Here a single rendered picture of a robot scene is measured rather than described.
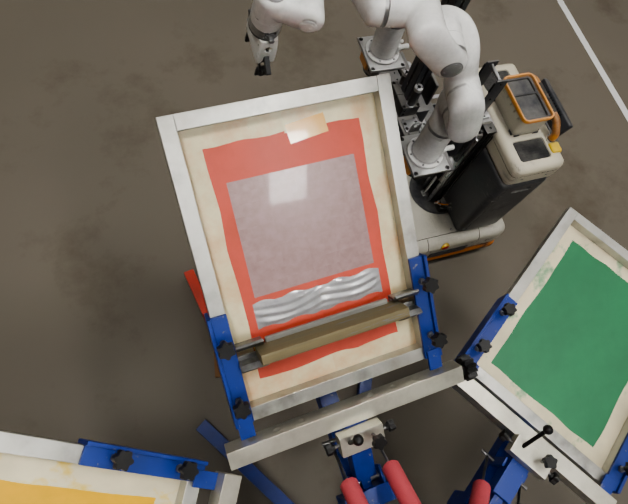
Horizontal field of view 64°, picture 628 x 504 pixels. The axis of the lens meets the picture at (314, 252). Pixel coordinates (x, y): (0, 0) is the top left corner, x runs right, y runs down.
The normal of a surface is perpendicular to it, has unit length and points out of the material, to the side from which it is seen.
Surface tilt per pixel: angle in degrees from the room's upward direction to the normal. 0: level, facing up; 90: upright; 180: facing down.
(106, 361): 0
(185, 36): 0
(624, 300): 0
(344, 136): 32
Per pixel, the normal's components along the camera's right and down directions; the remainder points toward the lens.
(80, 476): 0.65, -0.19
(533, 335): 0.15, -0.36
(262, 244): 0.31, 0.16
